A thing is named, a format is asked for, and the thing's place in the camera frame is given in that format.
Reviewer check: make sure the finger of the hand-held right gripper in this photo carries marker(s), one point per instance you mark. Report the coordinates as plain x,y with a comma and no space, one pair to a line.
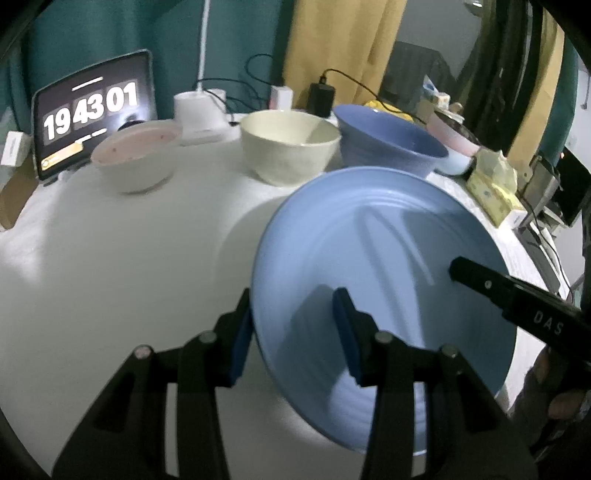
480,284

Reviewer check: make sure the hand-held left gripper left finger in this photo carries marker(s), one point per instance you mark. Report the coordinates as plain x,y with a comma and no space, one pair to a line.
240,341

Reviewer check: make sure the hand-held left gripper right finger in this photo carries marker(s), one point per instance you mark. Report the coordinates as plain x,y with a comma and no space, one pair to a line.
348,337

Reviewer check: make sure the deep blue plate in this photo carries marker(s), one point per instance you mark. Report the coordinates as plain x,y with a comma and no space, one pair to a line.
369,240

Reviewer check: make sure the cream bowl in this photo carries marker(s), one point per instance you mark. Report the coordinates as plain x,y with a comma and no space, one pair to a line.
288,147

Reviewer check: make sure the pink speckled bowl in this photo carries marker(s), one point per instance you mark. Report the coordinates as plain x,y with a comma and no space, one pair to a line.
134,157

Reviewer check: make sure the person's right hand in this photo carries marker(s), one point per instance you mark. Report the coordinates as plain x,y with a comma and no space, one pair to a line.
563,401

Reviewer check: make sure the yellow tissue pack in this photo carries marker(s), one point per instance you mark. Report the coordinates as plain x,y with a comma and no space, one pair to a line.
496,189

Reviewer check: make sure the steel thermos bottle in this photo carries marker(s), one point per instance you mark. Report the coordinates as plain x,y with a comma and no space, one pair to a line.
540,182

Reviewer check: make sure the black monitor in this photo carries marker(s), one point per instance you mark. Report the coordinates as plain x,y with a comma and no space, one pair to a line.
570,189

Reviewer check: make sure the pale pink small bowl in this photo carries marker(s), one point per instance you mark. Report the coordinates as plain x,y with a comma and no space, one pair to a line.
457,141

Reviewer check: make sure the yellow patterned pouch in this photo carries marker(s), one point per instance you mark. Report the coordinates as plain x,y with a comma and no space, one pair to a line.
388,110

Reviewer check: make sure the teal curtain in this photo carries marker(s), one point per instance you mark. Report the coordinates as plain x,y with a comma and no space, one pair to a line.
570,101
115,27

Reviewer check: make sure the yellow curtain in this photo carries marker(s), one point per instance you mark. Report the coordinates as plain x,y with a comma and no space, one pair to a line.
549,92
341,41

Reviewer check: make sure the white desk lamp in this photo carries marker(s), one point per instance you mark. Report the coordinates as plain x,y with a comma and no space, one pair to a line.
198,115

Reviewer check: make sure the black power adapter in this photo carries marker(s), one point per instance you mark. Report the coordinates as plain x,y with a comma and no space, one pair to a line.
322,99

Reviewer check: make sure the white charger plug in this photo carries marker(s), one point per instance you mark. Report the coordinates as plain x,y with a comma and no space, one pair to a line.
281,98

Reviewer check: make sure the dark glass window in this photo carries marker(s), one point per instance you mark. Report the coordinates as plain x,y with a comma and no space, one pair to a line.
438,32

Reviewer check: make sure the cardboard box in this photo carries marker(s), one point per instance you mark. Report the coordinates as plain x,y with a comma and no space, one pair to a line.
16,194

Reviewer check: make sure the tablet with clock display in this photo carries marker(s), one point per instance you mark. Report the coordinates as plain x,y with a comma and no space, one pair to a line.
92,115

